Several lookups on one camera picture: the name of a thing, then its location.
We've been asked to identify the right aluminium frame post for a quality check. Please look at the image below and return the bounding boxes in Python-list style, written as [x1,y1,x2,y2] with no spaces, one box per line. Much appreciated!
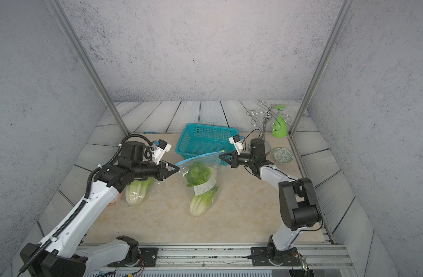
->
[289,0,354,137]

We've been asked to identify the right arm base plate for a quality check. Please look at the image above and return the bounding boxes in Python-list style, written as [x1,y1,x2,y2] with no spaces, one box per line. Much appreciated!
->
[247,247,302,267]

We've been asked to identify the chinese cabbage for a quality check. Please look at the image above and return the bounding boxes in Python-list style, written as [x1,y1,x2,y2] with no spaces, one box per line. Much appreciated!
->
[186,162,213,187]
[124,178,154,205]
[189,187,218,217]

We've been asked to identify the green plastic goblet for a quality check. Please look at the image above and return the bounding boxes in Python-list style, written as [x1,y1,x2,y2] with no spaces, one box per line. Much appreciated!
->
[272,105,288,138]

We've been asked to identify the aluminium frame post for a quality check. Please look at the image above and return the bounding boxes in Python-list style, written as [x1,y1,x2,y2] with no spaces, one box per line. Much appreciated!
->
[46,0,130,135]
[289,0,354,137]

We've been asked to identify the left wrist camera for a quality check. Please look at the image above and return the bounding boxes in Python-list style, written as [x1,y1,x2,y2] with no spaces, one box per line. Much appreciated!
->
[151,140,172,165]

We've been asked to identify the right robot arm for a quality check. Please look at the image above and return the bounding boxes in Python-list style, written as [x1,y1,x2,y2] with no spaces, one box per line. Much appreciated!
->
[219,135,322,265]

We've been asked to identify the clear zipper bag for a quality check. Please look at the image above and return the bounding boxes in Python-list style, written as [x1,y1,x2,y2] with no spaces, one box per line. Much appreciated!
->
[176,151,224,217]
[121,178,164,206]

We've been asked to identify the teal plastic basket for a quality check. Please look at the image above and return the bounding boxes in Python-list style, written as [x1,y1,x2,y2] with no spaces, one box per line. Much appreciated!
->
[175,123,239,160]

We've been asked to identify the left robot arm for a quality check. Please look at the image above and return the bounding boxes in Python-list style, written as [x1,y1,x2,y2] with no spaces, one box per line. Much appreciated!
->
[19,134,179,277]

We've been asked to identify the left aluminium frame post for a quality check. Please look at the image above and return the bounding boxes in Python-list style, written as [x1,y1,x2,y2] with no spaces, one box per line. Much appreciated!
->
[46,0,130,135]

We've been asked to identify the aluminium front rail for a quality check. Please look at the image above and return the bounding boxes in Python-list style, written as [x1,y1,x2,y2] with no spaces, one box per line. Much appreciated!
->
[51,243,358,277]

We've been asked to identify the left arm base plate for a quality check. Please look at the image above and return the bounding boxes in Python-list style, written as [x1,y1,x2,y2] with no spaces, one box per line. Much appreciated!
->
[107,247,159,268]

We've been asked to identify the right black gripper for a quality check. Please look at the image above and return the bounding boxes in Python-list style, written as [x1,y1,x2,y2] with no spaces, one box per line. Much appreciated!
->
[221,149,256,170]

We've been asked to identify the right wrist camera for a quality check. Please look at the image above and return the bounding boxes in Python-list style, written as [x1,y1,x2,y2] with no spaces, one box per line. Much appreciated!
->
[229,134,244,155]

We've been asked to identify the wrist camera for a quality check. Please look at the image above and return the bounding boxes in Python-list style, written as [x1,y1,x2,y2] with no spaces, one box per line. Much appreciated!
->
[229,134,244,155]
[151,140,172,165]

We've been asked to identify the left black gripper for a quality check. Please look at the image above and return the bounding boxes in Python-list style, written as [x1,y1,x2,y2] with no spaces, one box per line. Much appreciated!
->
[131,159,180,181]

